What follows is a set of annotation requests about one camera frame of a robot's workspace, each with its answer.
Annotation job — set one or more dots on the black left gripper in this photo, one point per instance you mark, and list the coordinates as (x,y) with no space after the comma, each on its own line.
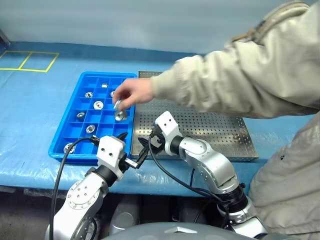
(125,163)

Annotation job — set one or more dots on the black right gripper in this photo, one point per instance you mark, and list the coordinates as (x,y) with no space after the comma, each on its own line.
(157,142)

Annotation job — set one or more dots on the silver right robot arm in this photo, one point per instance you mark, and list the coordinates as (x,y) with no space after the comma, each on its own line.
(212,162)

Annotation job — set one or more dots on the beige sleeved forearm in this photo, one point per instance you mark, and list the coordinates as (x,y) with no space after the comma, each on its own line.
(200,82)

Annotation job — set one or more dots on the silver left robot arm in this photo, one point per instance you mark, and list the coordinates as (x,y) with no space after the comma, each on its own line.
(82,197)

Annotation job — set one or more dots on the blue compartment tray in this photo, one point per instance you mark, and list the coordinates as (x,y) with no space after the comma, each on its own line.
(75,130)

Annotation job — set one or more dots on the person's bare hand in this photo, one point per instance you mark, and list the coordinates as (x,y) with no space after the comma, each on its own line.
(135,91)

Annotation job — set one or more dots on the perforated metal tray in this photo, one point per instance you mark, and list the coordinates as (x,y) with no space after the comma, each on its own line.
(212,135)

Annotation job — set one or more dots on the grey rounded robot torso shell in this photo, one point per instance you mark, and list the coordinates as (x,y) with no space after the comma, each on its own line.
(175,233)

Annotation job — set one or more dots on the blue plastic table cover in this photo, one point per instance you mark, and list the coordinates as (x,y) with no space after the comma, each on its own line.
(25,100)

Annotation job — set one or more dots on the person in beige jacket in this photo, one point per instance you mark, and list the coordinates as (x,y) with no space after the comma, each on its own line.
(287,75)

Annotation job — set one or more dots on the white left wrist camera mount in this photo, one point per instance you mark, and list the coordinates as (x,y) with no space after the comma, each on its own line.
(110,150)

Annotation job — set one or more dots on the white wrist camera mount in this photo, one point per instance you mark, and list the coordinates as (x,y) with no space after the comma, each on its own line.
(110,150)
(167,125)

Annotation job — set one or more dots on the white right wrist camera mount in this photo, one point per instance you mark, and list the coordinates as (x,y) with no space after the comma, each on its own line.
(167,125)

